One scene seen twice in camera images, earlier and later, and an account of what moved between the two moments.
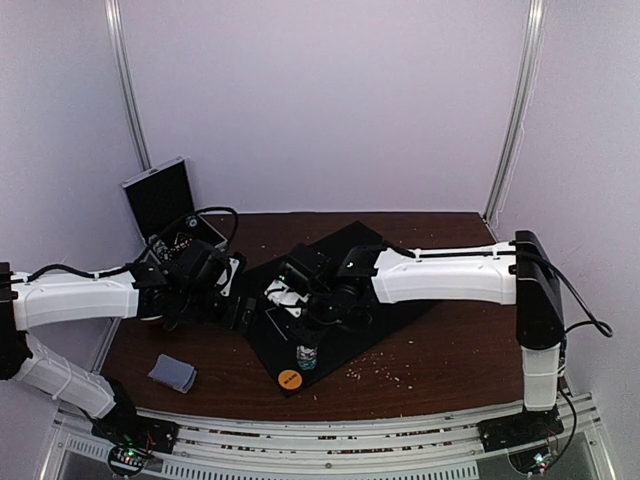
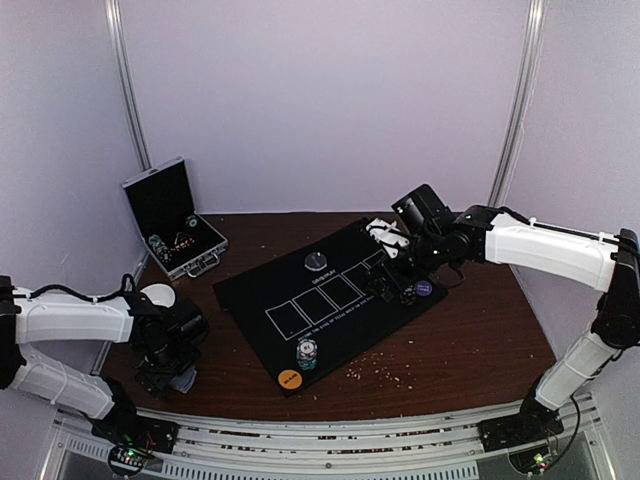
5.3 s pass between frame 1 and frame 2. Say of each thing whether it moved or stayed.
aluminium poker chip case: stayed
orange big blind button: stayed
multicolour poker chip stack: stayed
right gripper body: moved
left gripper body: moved
